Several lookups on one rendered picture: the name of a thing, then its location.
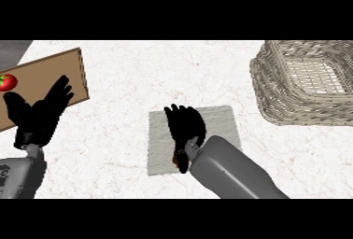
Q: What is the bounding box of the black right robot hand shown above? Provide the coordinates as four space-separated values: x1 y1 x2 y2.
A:
163 104 208 175

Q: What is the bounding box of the grey placemat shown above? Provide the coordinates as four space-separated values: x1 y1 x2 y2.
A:
146 105 242 176

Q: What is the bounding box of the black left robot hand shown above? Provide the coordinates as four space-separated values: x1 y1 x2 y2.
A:
2 74 75 151

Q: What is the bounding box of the red tomato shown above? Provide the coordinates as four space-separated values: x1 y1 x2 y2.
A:
0 73 19 92

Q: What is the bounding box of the beige wicker basket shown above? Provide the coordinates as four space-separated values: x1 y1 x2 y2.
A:
248 40 353 127

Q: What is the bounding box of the brown wooden cutting board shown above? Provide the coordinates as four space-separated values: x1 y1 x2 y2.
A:
0 47 92 133

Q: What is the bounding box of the dark grey appliance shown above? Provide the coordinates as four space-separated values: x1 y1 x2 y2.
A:
0 40 34 71

